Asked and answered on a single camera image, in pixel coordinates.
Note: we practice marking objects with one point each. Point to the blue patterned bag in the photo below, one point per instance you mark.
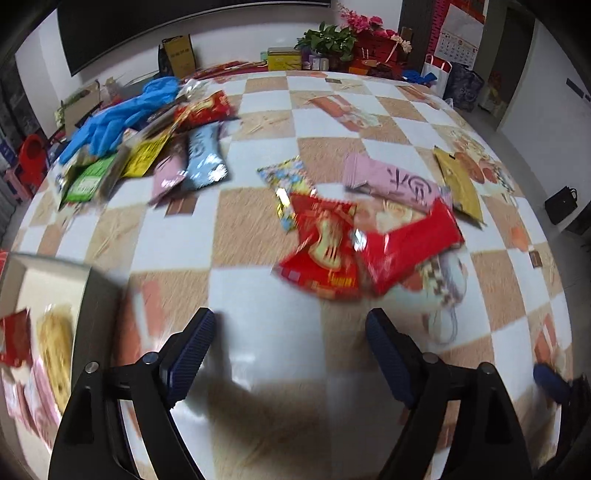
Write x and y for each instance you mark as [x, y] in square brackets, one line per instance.
[464, 85]

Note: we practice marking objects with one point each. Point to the red and white carton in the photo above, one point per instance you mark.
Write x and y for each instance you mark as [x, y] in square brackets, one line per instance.
[494, 92]

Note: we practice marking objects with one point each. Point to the yellow black paper bag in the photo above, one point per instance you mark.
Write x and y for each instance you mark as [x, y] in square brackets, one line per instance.
[178, 55]

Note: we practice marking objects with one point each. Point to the pink plastic stool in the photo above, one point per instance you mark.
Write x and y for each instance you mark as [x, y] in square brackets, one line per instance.
[16, 184]

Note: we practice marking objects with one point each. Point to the red printed snack bag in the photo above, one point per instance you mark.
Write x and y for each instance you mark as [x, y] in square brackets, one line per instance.
[205, 108]

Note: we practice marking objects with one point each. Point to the large pink white snack packet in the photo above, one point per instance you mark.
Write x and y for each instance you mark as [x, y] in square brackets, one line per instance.
[41, 415]

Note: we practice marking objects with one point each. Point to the light blue snack packet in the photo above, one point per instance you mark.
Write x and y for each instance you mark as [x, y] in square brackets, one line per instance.
[203, 157]

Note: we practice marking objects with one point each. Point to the green snack packet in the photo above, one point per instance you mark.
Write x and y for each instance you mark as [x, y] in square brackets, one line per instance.
[87, 182]

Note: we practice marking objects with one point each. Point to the black wall television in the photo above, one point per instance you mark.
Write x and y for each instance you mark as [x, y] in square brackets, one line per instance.
[184, 27]

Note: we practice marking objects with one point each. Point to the plain red snack packet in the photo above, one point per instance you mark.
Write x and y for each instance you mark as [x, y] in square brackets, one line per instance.
[406, 251]

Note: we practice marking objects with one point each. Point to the glass display cabinet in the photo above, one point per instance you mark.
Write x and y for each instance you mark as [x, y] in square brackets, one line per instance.
[18, 106]

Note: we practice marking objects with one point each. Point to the small red snack packet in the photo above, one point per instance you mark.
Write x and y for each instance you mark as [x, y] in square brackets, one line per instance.
[16, 332]

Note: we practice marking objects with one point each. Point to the pile of blue gloves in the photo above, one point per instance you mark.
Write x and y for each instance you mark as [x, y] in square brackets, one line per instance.
[115, 122]

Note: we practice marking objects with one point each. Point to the black handbag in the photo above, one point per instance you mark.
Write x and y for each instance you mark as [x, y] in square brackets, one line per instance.
[561, 205]

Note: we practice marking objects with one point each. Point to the grey shallow box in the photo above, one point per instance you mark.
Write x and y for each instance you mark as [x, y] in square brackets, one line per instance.
[99, 300]

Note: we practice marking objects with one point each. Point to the long pink snack packet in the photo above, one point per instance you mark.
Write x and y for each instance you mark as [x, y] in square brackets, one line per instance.
[392, 177]

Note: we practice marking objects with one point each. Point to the red gold patterned snack packet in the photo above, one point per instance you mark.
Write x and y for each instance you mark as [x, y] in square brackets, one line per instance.
[323, 249]

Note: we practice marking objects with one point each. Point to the red gift box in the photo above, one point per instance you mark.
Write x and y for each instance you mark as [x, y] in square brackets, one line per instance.
[376, 50]

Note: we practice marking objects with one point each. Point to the small colourful snack packet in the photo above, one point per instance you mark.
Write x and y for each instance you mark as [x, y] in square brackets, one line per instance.
[286, 180]

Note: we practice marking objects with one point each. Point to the green potted plant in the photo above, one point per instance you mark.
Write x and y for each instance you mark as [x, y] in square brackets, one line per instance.
[328, 39]

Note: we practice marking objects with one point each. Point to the white paper bag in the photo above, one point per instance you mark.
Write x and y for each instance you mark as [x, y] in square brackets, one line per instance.
[436, 76]

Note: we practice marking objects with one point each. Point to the red plastic stool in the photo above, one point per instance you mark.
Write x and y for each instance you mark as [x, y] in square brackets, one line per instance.
[32, 157]

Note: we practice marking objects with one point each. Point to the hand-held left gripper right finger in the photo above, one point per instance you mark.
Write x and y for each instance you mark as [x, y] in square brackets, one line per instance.
[392, 355]

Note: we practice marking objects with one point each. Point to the pink artificial flowers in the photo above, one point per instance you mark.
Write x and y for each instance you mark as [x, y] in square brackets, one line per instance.
[364, 21]

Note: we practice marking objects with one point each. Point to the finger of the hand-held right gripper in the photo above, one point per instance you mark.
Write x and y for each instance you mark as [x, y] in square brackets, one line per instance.
[551, 381]

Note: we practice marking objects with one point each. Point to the blue plastic bag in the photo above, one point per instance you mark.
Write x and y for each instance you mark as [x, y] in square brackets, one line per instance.
[415, 76]

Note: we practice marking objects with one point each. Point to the wall calendar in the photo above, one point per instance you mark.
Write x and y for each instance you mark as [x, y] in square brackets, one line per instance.
[459, 41]

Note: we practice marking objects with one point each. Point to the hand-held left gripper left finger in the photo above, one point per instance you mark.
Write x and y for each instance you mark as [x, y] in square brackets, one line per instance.
[189, 355]

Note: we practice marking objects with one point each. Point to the open cardboard box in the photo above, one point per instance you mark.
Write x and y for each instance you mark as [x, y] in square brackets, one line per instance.
[81, 106]

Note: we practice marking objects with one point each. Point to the yellow printed snack packet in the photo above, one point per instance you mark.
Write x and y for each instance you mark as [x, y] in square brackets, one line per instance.
[143, 157]

